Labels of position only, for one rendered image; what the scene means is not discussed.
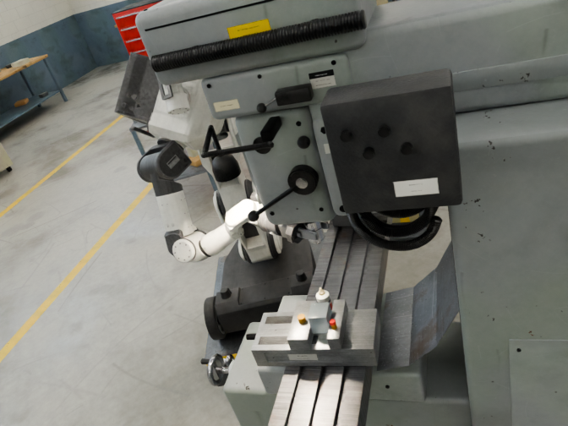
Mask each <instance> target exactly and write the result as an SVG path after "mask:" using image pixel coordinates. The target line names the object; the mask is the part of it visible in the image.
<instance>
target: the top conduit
mask: <svg viewBox="0 0 568 426"><path fill-rule="evenodd" d="M366 28H367V20H366V14H365V12H364V10H361V11H360V10H358V11H355V12H351V13H348V14H347V13H345V14H342V15H340V14H339V15H338V16H337V15H336V16H332V17H329V18H327V17H326V18H323V19H312V20H311V21H310V22H307V23H306V22H304V23H301V24H295V25H292V26H290V25H289V26H286V27H283V28H280V29H279V28H277V29H274V30H268V31H267V30H266V31H265V32H264V31H263V32H260V33H259V32H258V33H257V34H256V33H254V34H251V35H250V34H249V35H244V36H240V37H238V38H237V37H235V38H232V39H229V40H228V39H227V40H224V41H216V42H213V43H212V42H211V43H208V44H205V45H200V46H199V45H197V46H192V47H190V48H185V49H182V50H177V51H174V52H168V53H162V54H160V55H159V54H158V55H155V56H152V57H151V59H150V65H151V67H152V69H153V70H154V71H155V72H157V73H158V72H161V71H166V70H170V69H175V68H182V67H186V66H190V65H194V64H199V63H206V62H210V61H214V60H219V59H223V58H227V57H235V56H237V55H238V56H239V55H243V54H246V53H247V54H248V53H251V52H257V51H258V52H259V51H263V50H265V49H266V50H268V49H271V48H277V47H280V46H285V45H287V46H288V44H289V45H291V44H294V43H296V44H297V43H300V42H303V41H309V40H311V41H312V40H315V39H319V38H320V39H321V37H322V38H324V37H327V36H333V35H335V36H336V35H337V34H338V35H340V34H343V33H345V34H346V33H349V32H350V31H351V32H353V31H356V30H357V31H359V30H362V29H366Z"/></svg>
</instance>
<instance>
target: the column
mask: <svg viewBox="0 0 568 426"><path fill-rule="evenodd" d="M456 127H457V138H458V147H459V156H460V166H461V186H462V199H463V201H462V203H461V204H460V205H449V206H448V211H449V220H450V228H451V242H452V250H453V259H454V266H455V274H456V289H457V297H458V305H459V308H460V311H459V313H460V321H461V336H462V344H463V352H464V359H465V368H466V376H467V390H468V398H469V401H470V410H471V418H472V426H568V97H567V98H560V99H554V100H548V101H537V102H531V103H524V104H518V105H512V106H501V107H494V108H488V109H482V110H476V111H470V112H458V113H456Z"/></svg>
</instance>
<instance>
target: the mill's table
mask: <svg viewBox="0 0 568 426"><path fill-rule="evenodd" d="M373 214H374V216H376V217H377V218H379V219H380V220H382V221H383V222H385V223H387V224H388V223H389V224H392V220H393V218H392V217H391V218H390V217H388V216H387V217H386V216H382V215H381V214H379V213H373ZM329 227H330V228H329V229H327V232H326V234H325V240H324V242H323V246H322V249H321V251H320V255H319V259H318V262H317V265H316V268H315V271H314V276H313V279H312V282H311V285H310V288H309V293H308V296H307V298H306V301H316V302H317V298H316V294H317V292H319V290H320V287H321V288H322V290H325V291H327V292H328V293H329V295H330V300H331V303H332V307H333V303H334V300H340V299H346V302H347V308H348V309H377V310H378V314H379V317H380V310H381V304H382V297H383V291H384V284H385V272H386V266H387V259H388V252H389V250H388V249H387V250H386V249H383V248H380V247H378V246H377V247H376V245H375V246H374V245H373V244H372V243H369V242H367V241H365V239H363V238H362V237H361V236H359V234H357V232H355V230H354V229H353V227H334V226H333V223H332V220H330V223H329ZM373 368H374V366H286V368H285V371H284V375H283V377H282V380H281V385H280V388H279V391H278V394H277V397H276V402H275V405H274V407H273V410H272V414H271V416H270V421H269V424H268V426H366V420H367V413H368V406H369V394H370V387H371V381H372V374H373Z"/></svg>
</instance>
